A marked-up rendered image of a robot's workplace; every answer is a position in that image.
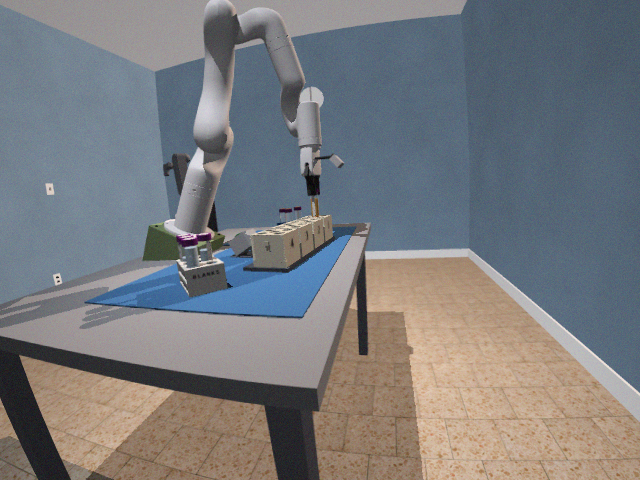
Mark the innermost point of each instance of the beige sloped box with green button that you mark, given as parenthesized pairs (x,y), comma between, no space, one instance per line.
(241,244)

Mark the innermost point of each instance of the orange tube with purple cap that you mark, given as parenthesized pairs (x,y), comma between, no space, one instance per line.
(314,204)

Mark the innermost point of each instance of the white tube rack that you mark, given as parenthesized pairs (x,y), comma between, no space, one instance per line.
(203,279)

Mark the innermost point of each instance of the blue bench mat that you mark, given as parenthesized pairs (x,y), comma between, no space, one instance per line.
(249,293)

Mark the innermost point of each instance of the beige block with holes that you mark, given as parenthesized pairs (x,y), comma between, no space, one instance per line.
(279,248)
(317,230)
(327,225)
(305,236)

